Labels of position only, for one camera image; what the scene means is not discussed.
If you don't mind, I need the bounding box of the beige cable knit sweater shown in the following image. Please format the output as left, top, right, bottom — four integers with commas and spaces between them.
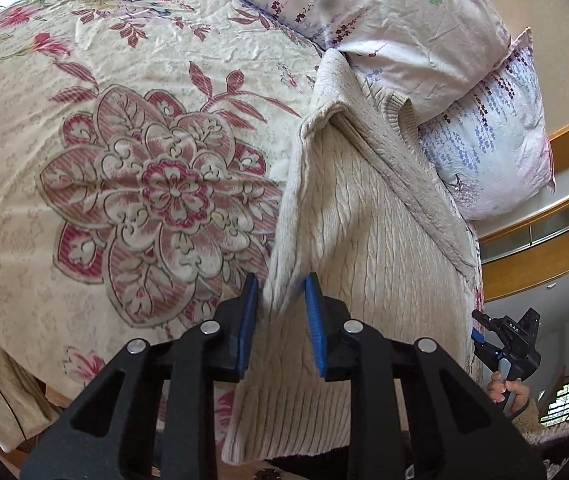
222, 50, 482, 465

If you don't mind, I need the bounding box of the person right hand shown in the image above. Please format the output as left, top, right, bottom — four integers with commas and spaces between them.
486, 372, 530, 416

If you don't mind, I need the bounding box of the window with grille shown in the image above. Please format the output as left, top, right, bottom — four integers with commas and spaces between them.
539, 378, 569, 427

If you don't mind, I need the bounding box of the blue lavender print pillow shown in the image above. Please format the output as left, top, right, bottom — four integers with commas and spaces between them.
418, 29, 556, 221

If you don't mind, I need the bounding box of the floral bed sheet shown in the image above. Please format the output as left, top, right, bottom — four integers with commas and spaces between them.
0, 0, 321, 452

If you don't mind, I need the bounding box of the pink floral pillow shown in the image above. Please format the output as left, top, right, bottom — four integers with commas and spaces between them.
243, 0, 511, 122

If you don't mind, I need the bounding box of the wooden headboard frame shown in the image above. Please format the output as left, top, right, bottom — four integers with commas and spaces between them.
481, 125, 569, 302

